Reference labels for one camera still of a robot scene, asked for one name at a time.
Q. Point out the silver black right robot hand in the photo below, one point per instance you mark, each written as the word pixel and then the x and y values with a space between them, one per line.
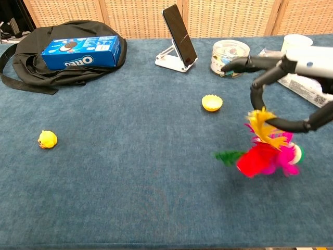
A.
pixel 307 60

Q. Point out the pink red feather toy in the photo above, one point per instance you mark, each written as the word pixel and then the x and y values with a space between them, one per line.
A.
pixel 260 161

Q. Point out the white folding phone stand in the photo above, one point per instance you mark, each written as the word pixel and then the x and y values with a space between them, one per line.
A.
pixel 166 62

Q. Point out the white paper cup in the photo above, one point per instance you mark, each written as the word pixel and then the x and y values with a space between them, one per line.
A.
pixel 296 41

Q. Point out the plastic-wrapped tissue pack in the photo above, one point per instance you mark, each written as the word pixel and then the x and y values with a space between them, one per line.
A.
pixel 301 87

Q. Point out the clear jar of binder clips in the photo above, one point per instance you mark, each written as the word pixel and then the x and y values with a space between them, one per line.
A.
pixel 226 50

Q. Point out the woven folding screen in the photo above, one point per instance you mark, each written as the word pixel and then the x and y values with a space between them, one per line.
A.
pixel 234 18

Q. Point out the yellow cupcake mold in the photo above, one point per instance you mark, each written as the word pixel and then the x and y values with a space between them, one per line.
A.
pixel 212 102

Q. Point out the black smartphone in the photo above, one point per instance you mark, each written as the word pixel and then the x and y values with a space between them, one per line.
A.
pixel 180 36

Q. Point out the blue carpet table cover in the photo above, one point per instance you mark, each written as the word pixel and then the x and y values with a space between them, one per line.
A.
pixel 130 169

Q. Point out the blue Oreo cookie box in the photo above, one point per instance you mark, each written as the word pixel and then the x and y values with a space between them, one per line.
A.
pixel 83 52

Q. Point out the yellow rubber duck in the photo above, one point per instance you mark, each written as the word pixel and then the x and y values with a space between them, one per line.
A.
pixel 48 139

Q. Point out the black backpack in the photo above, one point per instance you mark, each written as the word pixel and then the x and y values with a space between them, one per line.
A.
pixel 33 52

